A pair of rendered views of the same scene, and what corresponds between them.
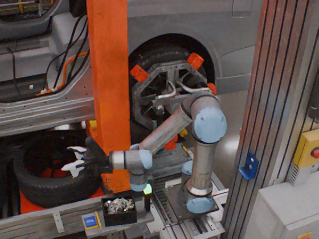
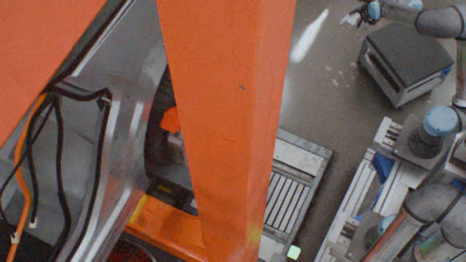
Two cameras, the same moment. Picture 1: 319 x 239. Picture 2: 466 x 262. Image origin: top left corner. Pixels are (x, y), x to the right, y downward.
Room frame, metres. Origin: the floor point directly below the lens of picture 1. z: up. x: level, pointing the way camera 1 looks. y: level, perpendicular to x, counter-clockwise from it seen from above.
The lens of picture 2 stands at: (1.16, 0.63, 2.93)
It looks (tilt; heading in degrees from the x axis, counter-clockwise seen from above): 64 degrees down; 319
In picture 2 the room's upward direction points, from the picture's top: 1 degrees counter-clockwise
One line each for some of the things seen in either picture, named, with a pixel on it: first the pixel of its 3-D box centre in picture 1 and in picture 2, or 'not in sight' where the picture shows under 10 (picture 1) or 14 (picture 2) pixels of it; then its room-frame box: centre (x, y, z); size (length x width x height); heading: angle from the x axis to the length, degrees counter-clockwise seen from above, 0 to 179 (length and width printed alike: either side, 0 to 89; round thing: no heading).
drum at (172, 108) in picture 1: (174, 102); not in sight; (2.04, -0.07, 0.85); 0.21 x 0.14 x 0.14; 23
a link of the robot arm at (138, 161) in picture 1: (138, 160); not in sight; (1.03, 0.09, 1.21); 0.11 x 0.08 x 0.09; 96
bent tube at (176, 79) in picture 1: (191, 81); not in sight; (2.04, -0.19, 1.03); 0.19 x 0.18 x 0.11; 23
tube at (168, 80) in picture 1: (164, 85); not in sight; (1.96, 0.00, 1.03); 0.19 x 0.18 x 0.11; 23
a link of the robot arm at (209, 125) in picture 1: (203, 161); (443, 241); (1.06, -0.17, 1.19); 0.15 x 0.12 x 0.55; 6
